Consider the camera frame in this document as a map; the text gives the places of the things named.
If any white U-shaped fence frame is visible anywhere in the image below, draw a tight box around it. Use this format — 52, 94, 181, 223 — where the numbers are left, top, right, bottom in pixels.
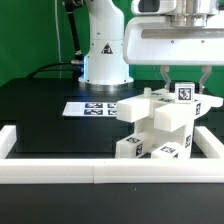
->
0, 125, 224, 184

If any white chair seat part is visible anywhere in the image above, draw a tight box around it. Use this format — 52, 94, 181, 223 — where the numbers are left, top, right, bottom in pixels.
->
134, 118, 194, 159

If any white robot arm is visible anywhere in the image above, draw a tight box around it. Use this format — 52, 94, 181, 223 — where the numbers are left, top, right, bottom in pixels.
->
63, 0, 224, 93

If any white chair back part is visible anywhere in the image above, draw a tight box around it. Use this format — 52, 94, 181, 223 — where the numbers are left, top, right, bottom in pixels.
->
117, 87, 223, 132

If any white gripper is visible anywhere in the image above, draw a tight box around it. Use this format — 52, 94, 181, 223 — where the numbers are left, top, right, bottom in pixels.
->
123, 0, 224, 94

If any black cable on table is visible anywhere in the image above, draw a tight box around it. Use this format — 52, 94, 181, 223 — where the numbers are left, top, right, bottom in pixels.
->
26, 61, 84, 80

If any white tagged cube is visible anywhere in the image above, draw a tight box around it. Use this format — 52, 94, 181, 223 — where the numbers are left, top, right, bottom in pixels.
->
175, 82, 195, 103

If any white hanging cable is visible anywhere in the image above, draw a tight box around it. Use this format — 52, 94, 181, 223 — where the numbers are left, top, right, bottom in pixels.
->
54, 0, 63, 79

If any white marker sheet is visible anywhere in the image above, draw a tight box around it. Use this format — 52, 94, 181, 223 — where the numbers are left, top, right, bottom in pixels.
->
62, 102, 117, 117

